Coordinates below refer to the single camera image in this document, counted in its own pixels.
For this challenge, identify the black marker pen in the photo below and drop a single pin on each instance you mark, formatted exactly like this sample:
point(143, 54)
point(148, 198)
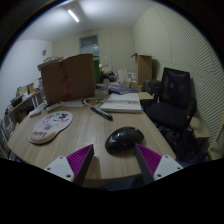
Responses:
point(101, 113)

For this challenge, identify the beige printed mouse pad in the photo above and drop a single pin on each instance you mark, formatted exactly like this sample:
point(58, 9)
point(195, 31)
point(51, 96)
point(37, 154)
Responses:
point(50, 127)

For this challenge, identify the white paper sheet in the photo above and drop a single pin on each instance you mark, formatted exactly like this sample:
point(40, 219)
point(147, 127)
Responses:
point(73, 103)

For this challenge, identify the flat white remote control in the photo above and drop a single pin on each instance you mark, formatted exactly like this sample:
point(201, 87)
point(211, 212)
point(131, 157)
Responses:
point(36, 110)

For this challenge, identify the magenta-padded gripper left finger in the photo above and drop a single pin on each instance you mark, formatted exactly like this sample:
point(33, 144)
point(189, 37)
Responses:
point(59, 167)

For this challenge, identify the cluttered white shelf unit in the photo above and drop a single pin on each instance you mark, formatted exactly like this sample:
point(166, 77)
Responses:
point(18, 106)

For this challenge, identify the blue book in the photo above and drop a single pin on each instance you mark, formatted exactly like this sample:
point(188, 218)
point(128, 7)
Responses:
point(120, 89)

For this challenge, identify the tall open cardboard box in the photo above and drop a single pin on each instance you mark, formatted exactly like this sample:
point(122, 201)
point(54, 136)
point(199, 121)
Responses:
point(144, 68)

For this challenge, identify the black computer mouse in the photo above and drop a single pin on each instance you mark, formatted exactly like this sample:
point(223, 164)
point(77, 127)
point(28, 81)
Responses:
point(122, 140)

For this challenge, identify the black office chair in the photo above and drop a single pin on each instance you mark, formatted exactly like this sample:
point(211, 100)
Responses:
point(170, 111)

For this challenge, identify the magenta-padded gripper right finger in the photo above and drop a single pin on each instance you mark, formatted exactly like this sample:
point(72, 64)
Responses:
point(166, 166)

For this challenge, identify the thick white book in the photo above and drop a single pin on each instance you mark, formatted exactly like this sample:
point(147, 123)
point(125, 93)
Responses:
point(122, 102)

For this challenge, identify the large brown cardboard box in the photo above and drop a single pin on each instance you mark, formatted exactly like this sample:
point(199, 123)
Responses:
point(68, 78)

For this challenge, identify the clear plastic container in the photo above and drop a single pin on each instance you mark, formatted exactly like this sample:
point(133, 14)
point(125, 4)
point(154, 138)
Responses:
point(101, 93)

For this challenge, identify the ceiling tube light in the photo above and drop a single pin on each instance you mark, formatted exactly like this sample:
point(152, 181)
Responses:
point(73, 15)

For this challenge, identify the round wall clock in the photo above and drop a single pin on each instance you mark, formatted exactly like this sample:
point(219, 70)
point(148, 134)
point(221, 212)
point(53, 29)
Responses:
point(44, 52)

